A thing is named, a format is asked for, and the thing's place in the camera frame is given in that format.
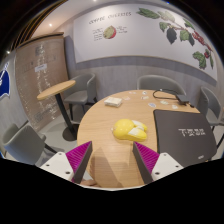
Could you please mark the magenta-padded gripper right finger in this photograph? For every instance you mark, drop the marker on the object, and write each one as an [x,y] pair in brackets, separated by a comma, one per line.
[148,159]

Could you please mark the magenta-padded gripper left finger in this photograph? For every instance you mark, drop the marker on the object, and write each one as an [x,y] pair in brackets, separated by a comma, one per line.
[77,158]

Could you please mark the yellow computer mouse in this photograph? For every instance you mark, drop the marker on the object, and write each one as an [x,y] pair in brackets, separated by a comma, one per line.
[124,129]

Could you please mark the small printed sticker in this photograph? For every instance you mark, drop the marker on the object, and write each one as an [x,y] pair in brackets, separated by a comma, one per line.
[152,104]
[132,92]
[164,102]
[126,98]
[174,106]
[144,93]
[144,97]

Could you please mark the grey armchair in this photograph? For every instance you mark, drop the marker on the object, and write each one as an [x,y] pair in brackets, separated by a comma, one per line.
[23,143]
[160,82]
[81,91]
[210,103]

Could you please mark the white tissue pack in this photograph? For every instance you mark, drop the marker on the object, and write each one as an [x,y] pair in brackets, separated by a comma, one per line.
[113,101]

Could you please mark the round wooden side table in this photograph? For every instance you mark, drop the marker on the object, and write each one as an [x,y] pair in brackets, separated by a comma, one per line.
[55,89]

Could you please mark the brown wooden wall board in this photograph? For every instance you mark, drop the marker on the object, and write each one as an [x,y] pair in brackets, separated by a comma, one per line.
[31,86]

